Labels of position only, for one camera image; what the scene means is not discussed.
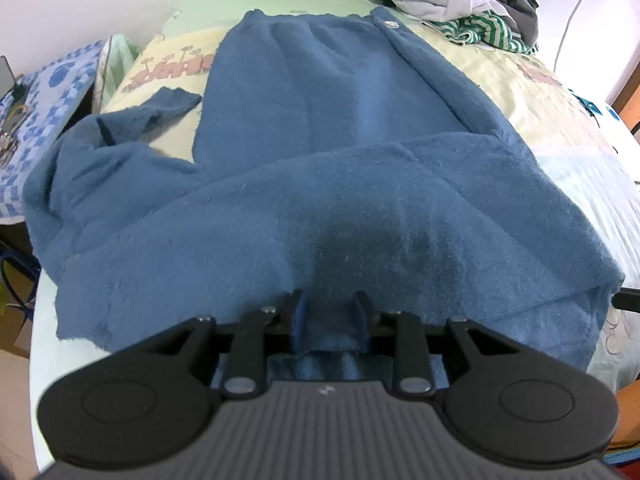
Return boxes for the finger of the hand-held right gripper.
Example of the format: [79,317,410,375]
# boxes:
[612,287,640,314]

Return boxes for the pastel printed blanket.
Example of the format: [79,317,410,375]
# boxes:
[30,0,640,480]

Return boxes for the white cable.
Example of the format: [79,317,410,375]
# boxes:
[552,0,599,72]

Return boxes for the cardboard box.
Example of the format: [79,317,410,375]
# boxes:
[0,304,37,362]

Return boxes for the green striped garment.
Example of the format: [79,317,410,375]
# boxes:
[425,10,539,56]

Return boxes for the blue patterned cloth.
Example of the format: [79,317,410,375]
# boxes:
[0,40,109,222]

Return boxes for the metal clutter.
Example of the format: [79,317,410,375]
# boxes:
[0,55,32,167]

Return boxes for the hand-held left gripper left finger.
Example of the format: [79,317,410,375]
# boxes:
[145,290,308,401]

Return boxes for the blue sweater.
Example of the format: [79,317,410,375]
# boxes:
[22,7,626,382]

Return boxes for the pale green cloth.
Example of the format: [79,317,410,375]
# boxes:
[95,35,142,113]

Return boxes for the black cables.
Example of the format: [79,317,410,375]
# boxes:
[0,240,42,312]

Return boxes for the wooden frame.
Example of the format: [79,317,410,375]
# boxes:
[611,44,640,137]

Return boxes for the small blue object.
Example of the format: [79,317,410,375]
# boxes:
[570,87,622,122]

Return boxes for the grey garment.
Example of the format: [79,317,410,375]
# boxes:
[500,0,542,47]

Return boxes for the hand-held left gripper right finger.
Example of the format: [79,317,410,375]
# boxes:
[352,291,507,401]

